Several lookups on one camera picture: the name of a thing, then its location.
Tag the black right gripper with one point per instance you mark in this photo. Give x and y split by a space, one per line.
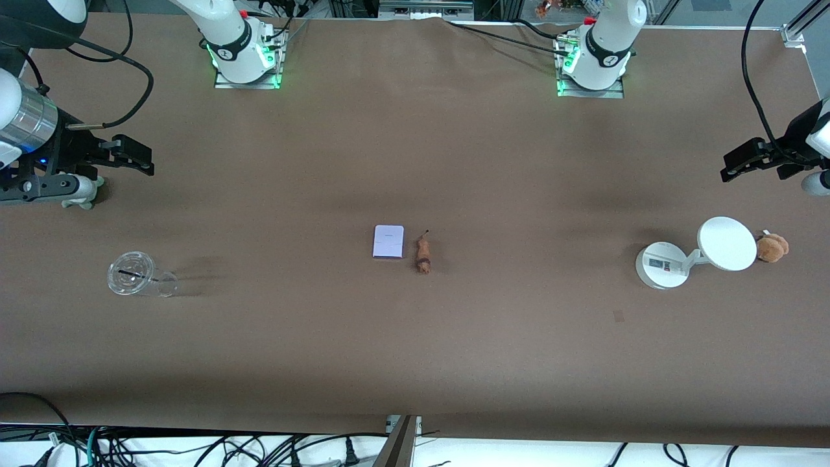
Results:
70 151

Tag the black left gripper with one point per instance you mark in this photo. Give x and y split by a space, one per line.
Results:
792 138

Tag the lavender sticky note pad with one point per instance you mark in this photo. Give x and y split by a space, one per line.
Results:
389 241

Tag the brown lion statue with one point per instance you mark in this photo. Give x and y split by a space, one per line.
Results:
423 254

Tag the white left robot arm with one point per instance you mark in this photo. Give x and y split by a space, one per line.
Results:
606 52

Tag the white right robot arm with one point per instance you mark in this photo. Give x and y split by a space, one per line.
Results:
233 45

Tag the grey green plush toy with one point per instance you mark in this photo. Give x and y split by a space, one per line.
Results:
79 204

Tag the brown plush toy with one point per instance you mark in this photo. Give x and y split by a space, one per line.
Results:
771 248

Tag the white round disc stand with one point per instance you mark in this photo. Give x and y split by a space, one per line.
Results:
727 243

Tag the clear plastic cup with lid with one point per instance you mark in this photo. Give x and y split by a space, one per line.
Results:
131 274

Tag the orange toy figure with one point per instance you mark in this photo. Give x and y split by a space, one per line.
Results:
543 9

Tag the grey power strip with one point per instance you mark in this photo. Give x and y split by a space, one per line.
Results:
425 10

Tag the brown table cover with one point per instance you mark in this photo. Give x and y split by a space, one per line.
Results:
415 357

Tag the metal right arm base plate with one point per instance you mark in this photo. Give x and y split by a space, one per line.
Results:
224 83

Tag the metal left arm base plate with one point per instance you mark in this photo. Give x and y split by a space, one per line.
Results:
613 93

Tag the metal table edge bracket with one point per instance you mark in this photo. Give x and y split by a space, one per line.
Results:
399 447

